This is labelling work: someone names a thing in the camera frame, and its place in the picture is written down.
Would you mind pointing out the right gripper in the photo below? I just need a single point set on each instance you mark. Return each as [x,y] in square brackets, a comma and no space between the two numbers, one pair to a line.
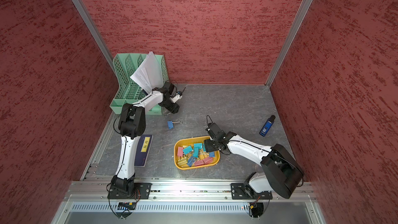
[208,146]

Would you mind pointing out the yellow plastic storage box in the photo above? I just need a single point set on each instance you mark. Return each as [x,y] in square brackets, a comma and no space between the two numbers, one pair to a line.
[192,154]

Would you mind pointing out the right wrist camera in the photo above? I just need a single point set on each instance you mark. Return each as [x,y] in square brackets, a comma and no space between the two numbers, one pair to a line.
[214,129]

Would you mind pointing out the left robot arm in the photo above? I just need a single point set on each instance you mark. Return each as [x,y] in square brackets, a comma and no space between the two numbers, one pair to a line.
[132,125]

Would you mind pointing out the pink binder clip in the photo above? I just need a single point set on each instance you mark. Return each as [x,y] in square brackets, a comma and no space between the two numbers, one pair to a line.
[198,163]
[180,151]
[208,160]

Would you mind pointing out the green plastic desk organizer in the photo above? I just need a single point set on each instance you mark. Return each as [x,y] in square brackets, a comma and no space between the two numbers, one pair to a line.
[129,91]

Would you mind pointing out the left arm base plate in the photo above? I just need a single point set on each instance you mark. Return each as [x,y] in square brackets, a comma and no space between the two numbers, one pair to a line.
[136,191]

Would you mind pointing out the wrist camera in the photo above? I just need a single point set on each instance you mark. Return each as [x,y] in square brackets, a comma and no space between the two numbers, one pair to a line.
[177,96]
[214,129]

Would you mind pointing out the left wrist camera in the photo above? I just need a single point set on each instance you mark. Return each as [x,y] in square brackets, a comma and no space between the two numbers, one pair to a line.
[177,96]

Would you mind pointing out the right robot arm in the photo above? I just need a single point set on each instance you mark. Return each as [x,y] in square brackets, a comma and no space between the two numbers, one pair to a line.
[281,173]

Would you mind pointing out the pink binder clip back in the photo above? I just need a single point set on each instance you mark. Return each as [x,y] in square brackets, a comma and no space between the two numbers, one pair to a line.
[198,163]

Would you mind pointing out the dark blue notebook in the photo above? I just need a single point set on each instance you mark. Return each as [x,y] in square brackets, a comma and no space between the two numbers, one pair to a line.
[142,151]

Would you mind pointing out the yellow binder clip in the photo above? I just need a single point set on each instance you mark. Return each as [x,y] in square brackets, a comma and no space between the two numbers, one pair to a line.
[182,162]

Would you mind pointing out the teal white binder clip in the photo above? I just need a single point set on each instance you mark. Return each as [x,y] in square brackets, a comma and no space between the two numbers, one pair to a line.
[198,145]

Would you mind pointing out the white papers in organizer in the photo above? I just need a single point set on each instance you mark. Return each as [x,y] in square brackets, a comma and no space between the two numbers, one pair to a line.
[149,74]

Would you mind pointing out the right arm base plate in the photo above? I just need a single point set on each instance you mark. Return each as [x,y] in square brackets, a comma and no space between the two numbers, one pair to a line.
[242,191]

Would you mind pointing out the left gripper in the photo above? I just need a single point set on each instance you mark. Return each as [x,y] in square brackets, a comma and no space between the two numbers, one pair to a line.
[173,108]

